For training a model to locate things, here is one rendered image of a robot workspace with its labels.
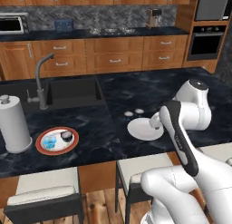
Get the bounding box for black stool with cream cushion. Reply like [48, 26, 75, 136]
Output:
[3, 166, 85, 224]
[114, 152, 183, 224]

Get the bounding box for grey sink tap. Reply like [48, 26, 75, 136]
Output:
[34, 53, 55, 111]

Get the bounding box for wooden tall oven cabinet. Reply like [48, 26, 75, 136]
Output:
[175, 0, 232, 74]

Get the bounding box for black built-in oven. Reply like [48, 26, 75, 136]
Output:
[187, 24, 227, 62]

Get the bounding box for black sink basin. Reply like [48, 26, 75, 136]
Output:
[0, 77, 107, 114]

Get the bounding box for red rimmed white plate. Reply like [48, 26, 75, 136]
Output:
[34, 126, 81, 157]

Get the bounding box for brown coffee machine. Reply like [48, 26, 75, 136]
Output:
[145, 7, 163, 30]

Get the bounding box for white paper towel roll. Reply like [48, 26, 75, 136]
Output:
[0, 94, 34, 154]

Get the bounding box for silver hob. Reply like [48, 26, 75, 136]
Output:
[88, 26, 137, 36]

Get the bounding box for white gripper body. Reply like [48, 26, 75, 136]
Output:
[149, 112, 164, 131]

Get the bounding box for dark yogurt container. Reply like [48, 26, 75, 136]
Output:
[60, 130, 74, 143]

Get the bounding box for blue yogurt container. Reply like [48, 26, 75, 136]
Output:
[43, 134, 58, 151]

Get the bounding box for grey sink side lever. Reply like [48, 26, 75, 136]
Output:
[25, 89, 41, 103]

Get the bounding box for wooden base cupboards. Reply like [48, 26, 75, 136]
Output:
[0, 34, 189, 82]

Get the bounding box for grey microwave oven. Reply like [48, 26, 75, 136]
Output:
[194, 0, 231, 23]

